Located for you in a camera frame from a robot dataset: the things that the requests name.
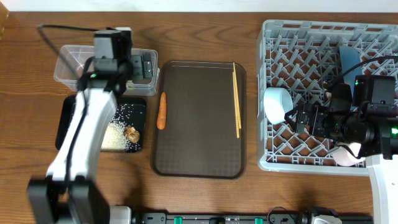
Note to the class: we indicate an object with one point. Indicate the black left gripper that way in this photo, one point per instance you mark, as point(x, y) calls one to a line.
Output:
point(138, 63)

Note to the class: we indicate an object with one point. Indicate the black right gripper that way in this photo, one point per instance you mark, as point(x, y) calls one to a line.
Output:
point(318, 113)

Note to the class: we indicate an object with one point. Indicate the light blue rice bowl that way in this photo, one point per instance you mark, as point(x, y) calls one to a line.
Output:
point(277, 102)

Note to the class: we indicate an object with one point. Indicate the wooden chopstick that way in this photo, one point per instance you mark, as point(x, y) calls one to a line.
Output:
point(237, 129)
point(238, 102)

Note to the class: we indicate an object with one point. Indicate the orange carrot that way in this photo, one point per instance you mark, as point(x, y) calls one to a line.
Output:
point(162, 112)

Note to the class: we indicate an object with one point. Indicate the brown round bread piece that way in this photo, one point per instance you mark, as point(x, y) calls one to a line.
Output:
point(131, 134)

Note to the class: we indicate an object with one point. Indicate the dark blue plate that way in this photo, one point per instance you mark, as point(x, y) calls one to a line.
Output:
point(349, 57)

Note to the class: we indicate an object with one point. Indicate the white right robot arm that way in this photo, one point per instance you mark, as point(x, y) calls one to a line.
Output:
point(363, 113)

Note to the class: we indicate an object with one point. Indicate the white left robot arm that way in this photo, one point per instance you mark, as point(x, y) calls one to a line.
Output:
point(68, 193)

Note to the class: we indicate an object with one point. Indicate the black waste tray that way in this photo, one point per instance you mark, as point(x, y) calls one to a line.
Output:
point(68, 110)

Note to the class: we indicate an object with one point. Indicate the grey dishwasher rack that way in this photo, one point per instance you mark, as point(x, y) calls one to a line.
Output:
point(302, 56)

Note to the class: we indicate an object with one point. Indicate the clear plastic bin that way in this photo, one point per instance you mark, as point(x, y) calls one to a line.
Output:
point(76, 56)

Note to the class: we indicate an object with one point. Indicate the brown serving tray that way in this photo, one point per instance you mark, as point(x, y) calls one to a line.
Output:
point(199, 139)

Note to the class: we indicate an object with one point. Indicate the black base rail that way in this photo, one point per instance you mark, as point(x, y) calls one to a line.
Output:
point(278, 215)

